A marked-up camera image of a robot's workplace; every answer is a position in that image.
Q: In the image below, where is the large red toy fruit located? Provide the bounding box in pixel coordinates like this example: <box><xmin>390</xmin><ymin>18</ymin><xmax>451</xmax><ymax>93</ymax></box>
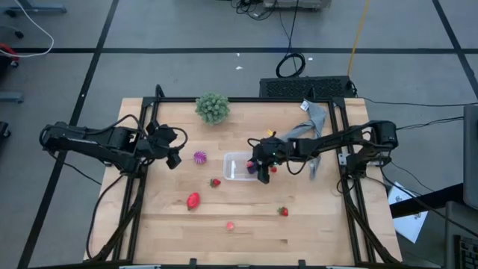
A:
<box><xmin>186</xmin><ymin>191</ymin><xmax>202</xmax><ymax>212</ymax></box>

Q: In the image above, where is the clear plastic tupperware container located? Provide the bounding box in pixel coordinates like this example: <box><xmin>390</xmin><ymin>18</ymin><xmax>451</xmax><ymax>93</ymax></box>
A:
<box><xmin>223</xmin><ymin>151</ymin><xmax>259</xmax><ymax>182</ymax></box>

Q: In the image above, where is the grey-blue cloth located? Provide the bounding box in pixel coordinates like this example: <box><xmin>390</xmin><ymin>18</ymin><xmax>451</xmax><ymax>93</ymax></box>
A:
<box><xmin>278</xmin><ymin>98</ymin><xmax>329</xmax><ymax>181</ymax></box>

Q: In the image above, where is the green potted artificial plant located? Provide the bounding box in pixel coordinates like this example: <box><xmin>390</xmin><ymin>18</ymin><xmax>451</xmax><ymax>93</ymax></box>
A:
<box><xmin>194</xmin><ymin>91</ymin><xmax>232</xmax><ymax>126</ymax></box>

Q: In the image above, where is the grey equipment box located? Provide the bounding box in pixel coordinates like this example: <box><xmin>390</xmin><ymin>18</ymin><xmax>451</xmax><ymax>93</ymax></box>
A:
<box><xmin>262</xmin><ymin>0</ymin><xmax>332</xmax><ymax>10</ymax></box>

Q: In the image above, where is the white printed paper sheet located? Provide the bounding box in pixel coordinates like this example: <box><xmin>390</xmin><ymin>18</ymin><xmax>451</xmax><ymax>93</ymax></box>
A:
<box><xmin>387</xmin><ymin>181</ymin><xmax>429</xmax><ymax>244</ymax></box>

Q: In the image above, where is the red object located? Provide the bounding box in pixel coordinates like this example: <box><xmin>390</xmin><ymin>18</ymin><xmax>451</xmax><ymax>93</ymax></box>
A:
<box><xmin>0</xmin><ymin>43</ymin><xmax>20</xmax><ymax>68</ymax></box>

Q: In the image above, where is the grey monitor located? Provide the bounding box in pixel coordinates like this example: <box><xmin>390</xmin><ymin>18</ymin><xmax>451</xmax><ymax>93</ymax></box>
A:
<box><xmin>462</xmin><ymin>103</ymin><xmax>478</xmax><ymax>210</ymax></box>

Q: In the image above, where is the black keyboard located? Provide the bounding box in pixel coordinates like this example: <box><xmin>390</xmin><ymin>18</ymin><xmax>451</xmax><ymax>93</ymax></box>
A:
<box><xmin>453</xmin><ymin>234</ymin><xmax>478</xmax><ymax>269</ymax></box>

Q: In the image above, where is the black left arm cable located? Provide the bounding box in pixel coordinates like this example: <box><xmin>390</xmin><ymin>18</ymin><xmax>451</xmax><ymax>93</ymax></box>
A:
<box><xmin>162</xmin><ymin>126</ymin><xmax>189</xmax><ymax>155</ymax></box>

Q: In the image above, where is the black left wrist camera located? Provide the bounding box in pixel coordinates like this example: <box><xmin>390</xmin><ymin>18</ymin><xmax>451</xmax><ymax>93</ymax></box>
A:
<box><xmin>165</xmin><ymin>148</ymin><xmax>183</xmax><ymax>170</ymax></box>

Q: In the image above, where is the black aluminium table frame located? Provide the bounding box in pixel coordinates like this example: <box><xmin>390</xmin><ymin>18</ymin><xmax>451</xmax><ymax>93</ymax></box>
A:
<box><xmin>84</xmin><ymin>84</ymin><xmax>403</xmax><ymax>269</ymax></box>

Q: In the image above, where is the black hanging cable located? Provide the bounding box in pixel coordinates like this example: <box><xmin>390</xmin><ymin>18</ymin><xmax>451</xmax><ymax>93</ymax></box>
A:
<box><xmin>275</xmin><ymin>0</ymin><xmax>306</xmax><ymax>78</ymax></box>

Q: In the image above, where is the yellow hanging cable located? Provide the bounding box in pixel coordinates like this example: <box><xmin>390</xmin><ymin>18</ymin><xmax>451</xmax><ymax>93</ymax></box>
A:
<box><xmin>347</xmin><ymin>0</ymin><xmax>371</xmax><ymax>78</ymax></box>

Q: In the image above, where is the white floor cable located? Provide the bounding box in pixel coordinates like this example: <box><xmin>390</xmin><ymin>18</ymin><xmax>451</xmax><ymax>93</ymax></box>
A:
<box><xmin>0</xmin><ymin>0</ymin><xmax>55</xmax><ymax>59</ymax></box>

